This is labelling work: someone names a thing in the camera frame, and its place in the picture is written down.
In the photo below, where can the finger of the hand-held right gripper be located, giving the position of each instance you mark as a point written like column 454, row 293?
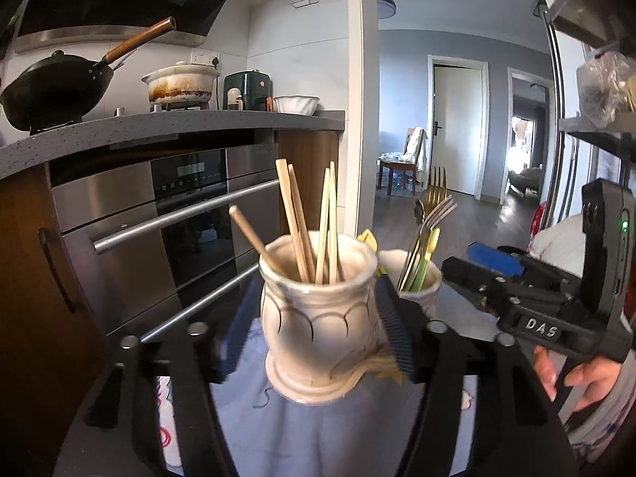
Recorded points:
column 494, row 257
column 467, row 276

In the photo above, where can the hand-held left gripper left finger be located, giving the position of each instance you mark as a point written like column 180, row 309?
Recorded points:
column 233, row 328

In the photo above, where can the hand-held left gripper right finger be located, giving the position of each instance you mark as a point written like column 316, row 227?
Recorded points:
column 397, row 338

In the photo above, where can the yellow silicone spatula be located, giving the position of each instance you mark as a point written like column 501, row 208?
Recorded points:
column 430, row 253

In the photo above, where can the silver fork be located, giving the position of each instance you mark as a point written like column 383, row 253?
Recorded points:
column 439, row 211

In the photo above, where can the white floral ceramic utensil holder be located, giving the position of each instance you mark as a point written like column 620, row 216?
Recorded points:
column 313, row 328

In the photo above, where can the person's right hand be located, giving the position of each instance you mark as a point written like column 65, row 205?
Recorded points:
column 594, row 377

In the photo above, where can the white fluffy towel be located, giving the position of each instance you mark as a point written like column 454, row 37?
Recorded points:
column 559, row 238

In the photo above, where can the orange red bag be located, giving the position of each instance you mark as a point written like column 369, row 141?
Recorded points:
column 541, row 218

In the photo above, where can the yellow silicone utensil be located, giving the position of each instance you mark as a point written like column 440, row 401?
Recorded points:
column 367, row 239

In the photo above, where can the wooden chair with cloth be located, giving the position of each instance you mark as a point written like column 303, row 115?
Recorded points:
column 405, row 159

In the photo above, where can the blue printed cloth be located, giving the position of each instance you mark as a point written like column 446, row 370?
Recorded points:
column 308, row 437

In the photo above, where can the white door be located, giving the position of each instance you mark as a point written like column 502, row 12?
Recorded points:
column 457, row 129

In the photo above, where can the stainless built-in oven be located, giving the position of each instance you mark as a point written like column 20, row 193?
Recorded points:
column 124, row 238

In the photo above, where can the person's printed clothing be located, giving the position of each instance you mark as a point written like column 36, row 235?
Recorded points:
column 606, row 427

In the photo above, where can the clear plastic bag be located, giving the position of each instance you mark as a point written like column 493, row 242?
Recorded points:
column 606, row 87

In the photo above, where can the metal storage rack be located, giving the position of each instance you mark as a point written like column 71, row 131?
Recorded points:
column 559, row 84

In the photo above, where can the brown wooden cabinet door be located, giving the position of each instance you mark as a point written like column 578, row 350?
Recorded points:
column 30, row 283

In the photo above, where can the dark grey countertop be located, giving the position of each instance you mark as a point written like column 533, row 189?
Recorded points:
column 149, row 129

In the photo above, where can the white bowl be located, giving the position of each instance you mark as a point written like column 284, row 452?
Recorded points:
column 296, row 104

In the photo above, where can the dark green air fryer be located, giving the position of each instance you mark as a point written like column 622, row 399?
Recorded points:
column 251, row 90

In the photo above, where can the white clay pot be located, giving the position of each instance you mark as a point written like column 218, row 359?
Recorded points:
column 181, row 84

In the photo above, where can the round ceiling light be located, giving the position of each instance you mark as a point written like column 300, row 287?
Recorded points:
column 386, row 6

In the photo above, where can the white wall socket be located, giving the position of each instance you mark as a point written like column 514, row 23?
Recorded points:
column 205, row 58

